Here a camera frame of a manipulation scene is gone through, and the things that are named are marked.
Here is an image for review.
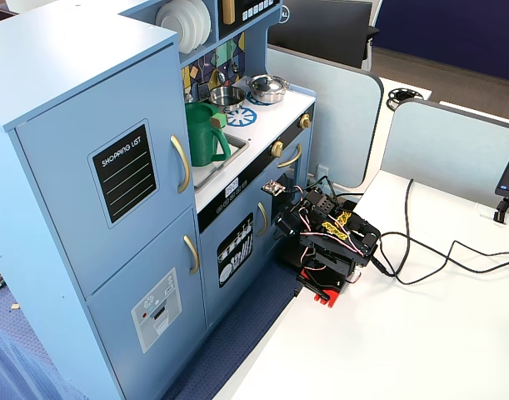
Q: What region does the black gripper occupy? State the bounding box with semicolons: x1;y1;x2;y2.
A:
273;199;312;268

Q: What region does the gold curved door handle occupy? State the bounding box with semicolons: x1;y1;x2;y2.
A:
277;143;303;169
182;234;201;276
257;202;270;238
169;133;192;195

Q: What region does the blue shopping list cabinet door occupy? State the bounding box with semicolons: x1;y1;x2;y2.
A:
14;42;196;300

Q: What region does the red arm base clamp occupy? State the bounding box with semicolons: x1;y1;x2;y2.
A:
295;266;349;309

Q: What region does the blue oven door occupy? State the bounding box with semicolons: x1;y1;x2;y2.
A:
265;141;310;218

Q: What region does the blue dishwasher door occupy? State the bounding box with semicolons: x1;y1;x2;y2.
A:
198;189;280;331

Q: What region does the open steel pot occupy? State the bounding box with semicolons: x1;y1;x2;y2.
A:
209;85;247;113

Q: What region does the blue ice dispenser cabinet door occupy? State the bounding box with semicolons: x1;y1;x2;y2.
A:
86;207;208;400

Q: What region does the grey toy sink basin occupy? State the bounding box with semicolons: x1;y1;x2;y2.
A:
191;132;251;193

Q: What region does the large light blue desk divider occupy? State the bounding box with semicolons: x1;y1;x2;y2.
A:
265;44;384;189

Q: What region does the steel pot with lid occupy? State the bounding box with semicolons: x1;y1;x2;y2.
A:
245;73;291;105

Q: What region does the hanging toy spatula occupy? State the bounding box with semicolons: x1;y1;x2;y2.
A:
197;57;211;99

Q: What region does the black computer monitor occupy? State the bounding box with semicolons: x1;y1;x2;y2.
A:
267;0;374;70

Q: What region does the black toy microwave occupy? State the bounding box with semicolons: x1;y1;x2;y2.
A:
217;0;283;41

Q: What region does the black and white office chair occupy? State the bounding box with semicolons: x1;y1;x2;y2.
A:
360;0;384;72

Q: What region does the blue toy kitchen body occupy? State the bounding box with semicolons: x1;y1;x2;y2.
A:
0;0;317;400

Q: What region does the small wrist camera board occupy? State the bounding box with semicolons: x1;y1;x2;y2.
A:
261;179;287;197

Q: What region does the black cable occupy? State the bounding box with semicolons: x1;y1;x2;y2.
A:
391;240;509;287
370;177;414;279
378;231;509;276

